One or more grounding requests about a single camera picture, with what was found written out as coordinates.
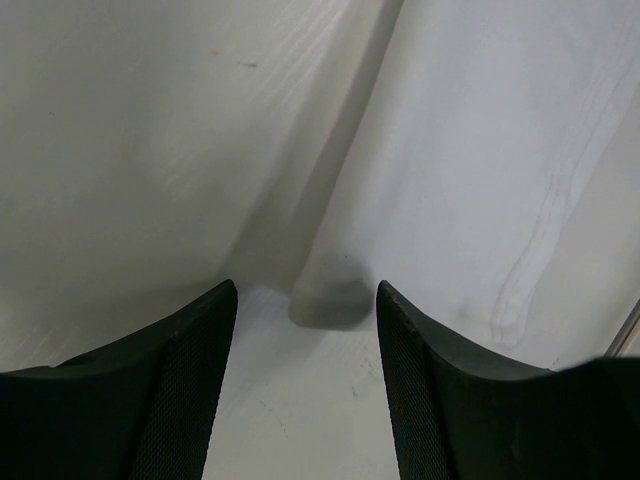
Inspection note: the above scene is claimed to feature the aluminium table edge rail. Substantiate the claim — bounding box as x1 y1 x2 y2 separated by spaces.
605 300 640 357

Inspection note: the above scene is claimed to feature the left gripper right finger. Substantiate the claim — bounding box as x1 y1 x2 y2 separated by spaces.
376 282 639 479

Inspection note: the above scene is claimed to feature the white skirt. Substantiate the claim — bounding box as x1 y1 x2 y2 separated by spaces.
290 1 639 368

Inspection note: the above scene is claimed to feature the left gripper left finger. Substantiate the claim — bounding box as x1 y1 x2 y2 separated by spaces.
1 280 238 479

